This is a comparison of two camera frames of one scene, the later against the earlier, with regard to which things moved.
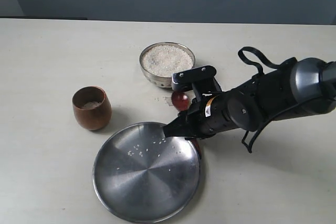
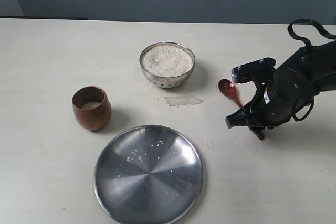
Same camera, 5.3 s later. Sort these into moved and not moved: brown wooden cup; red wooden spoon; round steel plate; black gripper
Moved: red wooden spoon; black gripper
Not moved: round steel plate; brown wooden cup
